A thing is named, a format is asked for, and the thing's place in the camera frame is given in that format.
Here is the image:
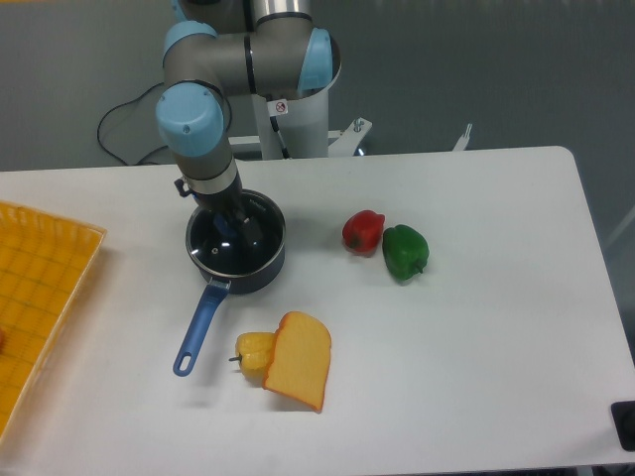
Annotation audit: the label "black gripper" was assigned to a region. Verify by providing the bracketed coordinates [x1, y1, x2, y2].
[175, 178, 263, 246]

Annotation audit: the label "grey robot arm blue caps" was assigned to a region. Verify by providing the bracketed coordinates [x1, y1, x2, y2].
[156, 1, 340, 222]

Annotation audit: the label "red toy bell pepper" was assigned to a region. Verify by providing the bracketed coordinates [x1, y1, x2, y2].
[342, 209, 385, 255]

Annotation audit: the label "yellow toy bell pepper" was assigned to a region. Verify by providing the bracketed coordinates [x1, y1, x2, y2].
[229, 332, 276, 382]

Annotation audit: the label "toy bread slice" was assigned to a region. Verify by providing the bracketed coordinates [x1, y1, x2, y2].
[262, 311, 332, 413]

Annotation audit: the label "green toy bell pepper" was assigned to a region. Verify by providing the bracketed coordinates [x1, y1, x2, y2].
[382, 224, 430, 282]

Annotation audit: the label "yellow woven basket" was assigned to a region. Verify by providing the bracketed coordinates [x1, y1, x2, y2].
[1, 201, 107, 435]

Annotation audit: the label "black device at table corner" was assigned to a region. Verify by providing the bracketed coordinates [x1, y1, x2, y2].
[610, 401, 635, 452]

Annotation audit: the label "dark blue saucepan blue handle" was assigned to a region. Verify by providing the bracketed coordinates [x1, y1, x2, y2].
[172, 189, 288, 378]

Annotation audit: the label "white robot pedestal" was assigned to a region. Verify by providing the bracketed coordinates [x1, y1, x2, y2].
[251, 90, 329, 160]

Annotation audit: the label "white metal base frame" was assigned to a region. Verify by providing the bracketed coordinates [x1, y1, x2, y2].
[229, 117, 473, 160]

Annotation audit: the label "black floor cable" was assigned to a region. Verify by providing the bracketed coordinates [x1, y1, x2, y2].
[96, 81, 233, 167]

